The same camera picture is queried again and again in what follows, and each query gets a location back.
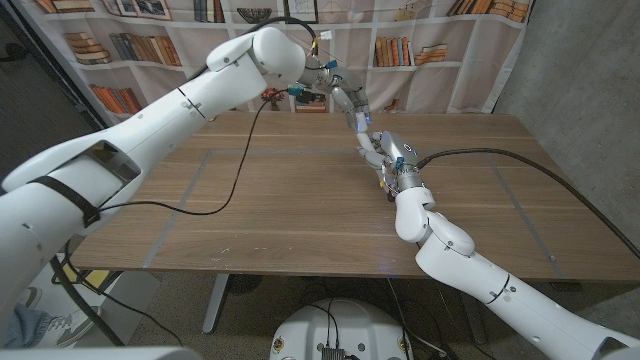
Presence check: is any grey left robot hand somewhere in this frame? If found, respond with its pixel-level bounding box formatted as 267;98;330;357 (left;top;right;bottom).
299;54;374;134

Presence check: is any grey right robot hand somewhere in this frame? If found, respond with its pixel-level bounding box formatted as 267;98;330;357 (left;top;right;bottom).
357;130;426;198

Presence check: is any white PVC pipe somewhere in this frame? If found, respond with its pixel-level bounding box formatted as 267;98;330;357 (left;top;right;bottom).
356;130;377;154

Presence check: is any printed bookshelf backdrop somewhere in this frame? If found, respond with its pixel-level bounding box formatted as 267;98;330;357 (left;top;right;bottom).
9;0;536;156

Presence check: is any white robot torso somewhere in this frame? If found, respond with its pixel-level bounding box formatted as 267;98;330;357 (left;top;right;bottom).
269;298;415;360

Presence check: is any grey table leg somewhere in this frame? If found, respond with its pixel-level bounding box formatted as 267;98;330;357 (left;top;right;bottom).
457;294;489;345
202;273;231;335

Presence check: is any dark grey partition panel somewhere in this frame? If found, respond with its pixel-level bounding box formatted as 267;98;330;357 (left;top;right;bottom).
0;9;116;181

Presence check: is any yellow flat object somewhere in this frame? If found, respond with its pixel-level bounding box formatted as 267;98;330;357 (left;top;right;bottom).
77;269;111;289

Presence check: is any white sneaker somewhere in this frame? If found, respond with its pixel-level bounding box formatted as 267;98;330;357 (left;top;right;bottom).
44;305;97;349

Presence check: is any person's leg in jeans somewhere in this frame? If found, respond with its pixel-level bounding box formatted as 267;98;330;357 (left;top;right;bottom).
4;302;52;349

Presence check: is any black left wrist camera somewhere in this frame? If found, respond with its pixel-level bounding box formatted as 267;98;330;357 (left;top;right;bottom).
287;84;327;106

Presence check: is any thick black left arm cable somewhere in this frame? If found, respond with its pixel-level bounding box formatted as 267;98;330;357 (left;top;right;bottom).
187;16;319;84

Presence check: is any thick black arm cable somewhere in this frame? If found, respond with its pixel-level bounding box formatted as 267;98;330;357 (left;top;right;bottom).
417;147;640;262
187;16;319;84

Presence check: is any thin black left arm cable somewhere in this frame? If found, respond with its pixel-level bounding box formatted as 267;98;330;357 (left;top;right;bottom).
97;88;301;217

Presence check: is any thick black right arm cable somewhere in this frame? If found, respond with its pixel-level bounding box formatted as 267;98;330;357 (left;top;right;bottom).
417;147;640;262

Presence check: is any black torso cable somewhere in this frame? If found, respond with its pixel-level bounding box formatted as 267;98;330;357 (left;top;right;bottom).
304;298;342;351

